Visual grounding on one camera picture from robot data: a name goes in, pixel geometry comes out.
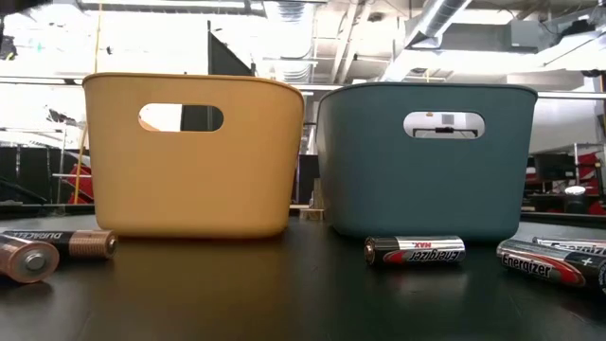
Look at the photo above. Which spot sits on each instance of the red black machine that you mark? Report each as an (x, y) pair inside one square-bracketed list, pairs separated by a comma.
[(81, 185)]

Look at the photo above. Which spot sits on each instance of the copper black Duracell battery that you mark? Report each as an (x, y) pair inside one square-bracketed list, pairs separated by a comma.
[(26, 259), (76, 242)]

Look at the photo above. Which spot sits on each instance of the yellow plastic basket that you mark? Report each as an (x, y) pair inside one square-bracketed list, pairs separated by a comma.
[(199, 184)]

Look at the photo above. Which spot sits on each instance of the blue plastic basket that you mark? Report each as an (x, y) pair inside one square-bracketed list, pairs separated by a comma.
[(416, 189)]

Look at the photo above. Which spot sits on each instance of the wooden table frame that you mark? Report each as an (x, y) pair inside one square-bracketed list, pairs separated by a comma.
[(311, 213)]

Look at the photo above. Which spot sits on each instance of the silver air duct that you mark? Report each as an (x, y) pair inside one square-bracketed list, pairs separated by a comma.
[(433, 21)]

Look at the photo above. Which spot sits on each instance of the black divider panel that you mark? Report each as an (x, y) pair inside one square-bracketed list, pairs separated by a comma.
[(225, 59)]

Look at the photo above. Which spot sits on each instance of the silver black Energizer battery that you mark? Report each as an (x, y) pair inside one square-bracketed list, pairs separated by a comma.
[(544, 265), (416, 250), (573, 245)]

